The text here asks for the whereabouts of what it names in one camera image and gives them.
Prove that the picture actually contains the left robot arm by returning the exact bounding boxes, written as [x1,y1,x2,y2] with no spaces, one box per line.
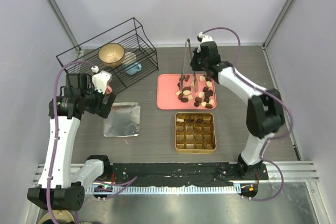
[27,71,116,211]

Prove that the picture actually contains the pink tray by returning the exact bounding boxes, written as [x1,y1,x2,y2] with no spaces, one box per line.
[156,73,217,110]

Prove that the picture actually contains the pink cup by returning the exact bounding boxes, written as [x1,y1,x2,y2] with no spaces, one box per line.
[105,84,112,94]

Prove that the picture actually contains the gold bowl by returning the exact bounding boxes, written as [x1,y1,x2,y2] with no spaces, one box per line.
[98,43,125,67]

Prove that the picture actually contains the gold chocolate box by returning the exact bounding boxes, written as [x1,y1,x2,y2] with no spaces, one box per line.
[174,113,217,154]

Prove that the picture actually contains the round object bottom left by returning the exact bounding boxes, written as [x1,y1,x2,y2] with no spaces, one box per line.
[37,210,75,224]

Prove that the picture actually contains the white cable duct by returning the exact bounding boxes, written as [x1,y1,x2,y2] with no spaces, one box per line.
[86,184,242,195]

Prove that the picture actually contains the metal tongs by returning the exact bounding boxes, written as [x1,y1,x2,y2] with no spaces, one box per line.
[178,38,198,93]

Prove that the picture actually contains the silver box lid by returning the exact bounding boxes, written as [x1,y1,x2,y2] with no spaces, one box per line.
[103,102,140,137]

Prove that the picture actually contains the black wire rack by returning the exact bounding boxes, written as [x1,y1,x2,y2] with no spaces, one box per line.
[56,17,159,93]

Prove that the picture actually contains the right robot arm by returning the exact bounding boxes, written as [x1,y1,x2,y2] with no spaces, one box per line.
[188,41,285,179]

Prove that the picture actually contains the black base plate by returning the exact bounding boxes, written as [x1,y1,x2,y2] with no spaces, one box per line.
[98,162,269,187]

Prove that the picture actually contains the blue cup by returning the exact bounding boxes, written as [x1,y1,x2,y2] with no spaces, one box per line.
[123,62,142,76]

